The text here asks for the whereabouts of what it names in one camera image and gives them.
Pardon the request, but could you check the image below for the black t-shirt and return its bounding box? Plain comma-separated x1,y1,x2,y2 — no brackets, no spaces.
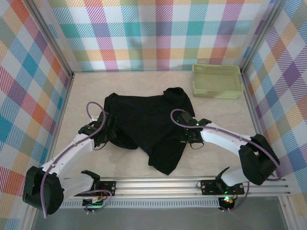
103,87,195,176

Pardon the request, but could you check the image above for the aluminium mounting rail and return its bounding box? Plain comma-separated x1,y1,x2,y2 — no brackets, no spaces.
57,176,292,199

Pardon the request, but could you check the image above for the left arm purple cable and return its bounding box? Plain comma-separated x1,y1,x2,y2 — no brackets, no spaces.
41,101,113,219

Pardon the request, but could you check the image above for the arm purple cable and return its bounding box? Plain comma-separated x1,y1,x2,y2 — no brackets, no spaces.
169,109,283,213
41,101,113,219

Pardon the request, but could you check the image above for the light green plastic basket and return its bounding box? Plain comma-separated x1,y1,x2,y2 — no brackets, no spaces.
191,63,243,99

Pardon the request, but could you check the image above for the grey slotted cable duct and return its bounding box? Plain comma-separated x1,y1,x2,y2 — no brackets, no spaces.
57,197,221,208

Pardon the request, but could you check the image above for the aluminium frame post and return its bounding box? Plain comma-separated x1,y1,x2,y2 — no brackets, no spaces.
239,0,288,75
25,0,75,80

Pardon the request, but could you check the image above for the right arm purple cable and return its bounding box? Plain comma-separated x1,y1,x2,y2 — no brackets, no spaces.
169,109,283,213

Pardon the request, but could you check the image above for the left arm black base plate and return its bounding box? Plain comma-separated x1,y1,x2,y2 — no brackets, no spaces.
81,181,118,197

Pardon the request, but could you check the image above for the aluminium side frame rail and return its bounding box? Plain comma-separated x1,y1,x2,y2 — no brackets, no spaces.
21,73,75,230
241,71,298,230

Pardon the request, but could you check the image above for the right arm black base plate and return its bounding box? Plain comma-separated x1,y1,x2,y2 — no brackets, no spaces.
200,179,246,196

